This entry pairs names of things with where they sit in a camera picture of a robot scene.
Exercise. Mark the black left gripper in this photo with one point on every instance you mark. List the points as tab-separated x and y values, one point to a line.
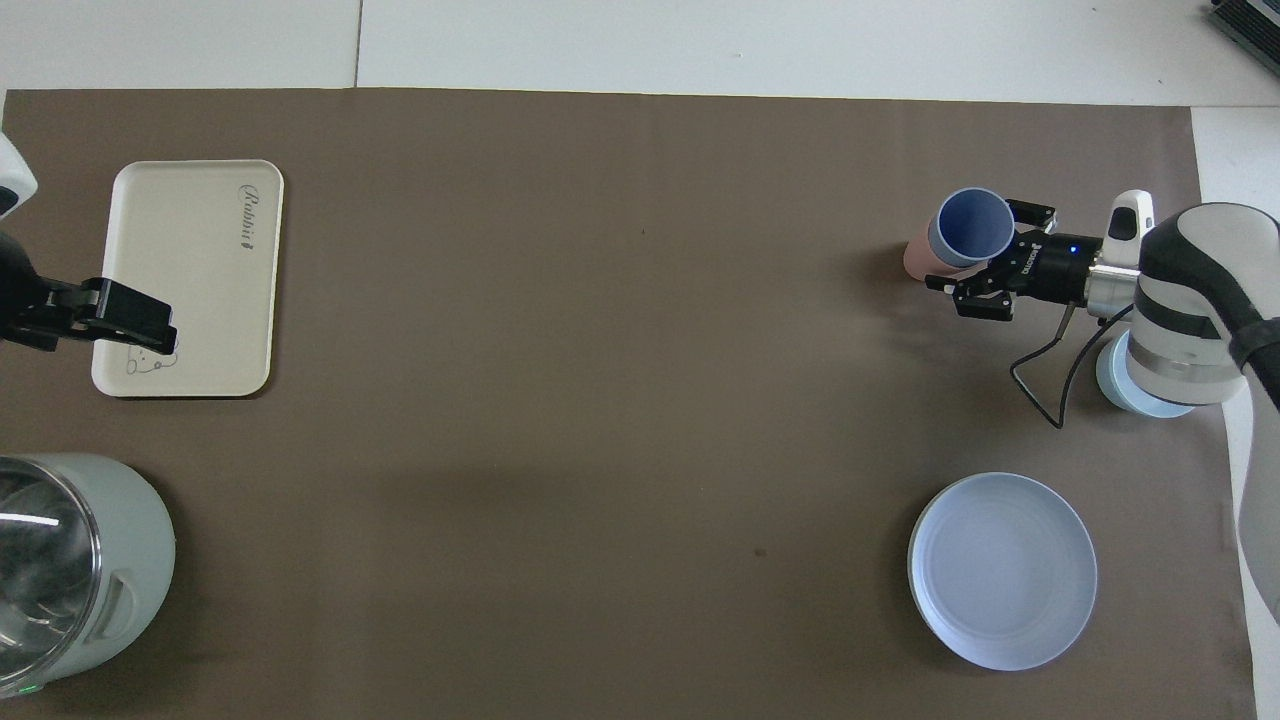
30	310

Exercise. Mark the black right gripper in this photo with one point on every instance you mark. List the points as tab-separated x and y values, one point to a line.
1055	268

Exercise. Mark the blue cup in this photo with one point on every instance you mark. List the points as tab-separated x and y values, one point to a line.
972	225

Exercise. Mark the pink cup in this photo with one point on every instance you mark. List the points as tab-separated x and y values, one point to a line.
918	260

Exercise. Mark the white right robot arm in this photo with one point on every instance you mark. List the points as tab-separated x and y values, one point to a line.
1195	300

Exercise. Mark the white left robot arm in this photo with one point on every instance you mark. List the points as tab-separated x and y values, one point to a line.
12	185

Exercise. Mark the cream rabbit print tray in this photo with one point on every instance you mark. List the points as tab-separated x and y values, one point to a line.
190	250

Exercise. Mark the light blue bowl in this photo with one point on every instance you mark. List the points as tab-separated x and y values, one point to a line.
1115	385

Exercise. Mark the pale green electric pot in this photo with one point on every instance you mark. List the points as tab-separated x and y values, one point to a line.
135	540

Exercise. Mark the glass pot lid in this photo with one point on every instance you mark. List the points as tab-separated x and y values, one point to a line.
40	570

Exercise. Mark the periwinkle blue plate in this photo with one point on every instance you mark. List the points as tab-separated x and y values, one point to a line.
1000	570

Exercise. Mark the grey ribbed device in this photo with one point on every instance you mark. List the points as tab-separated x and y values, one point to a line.
1250	25

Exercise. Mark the brown table mat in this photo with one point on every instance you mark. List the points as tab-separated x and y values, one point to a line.
640	450

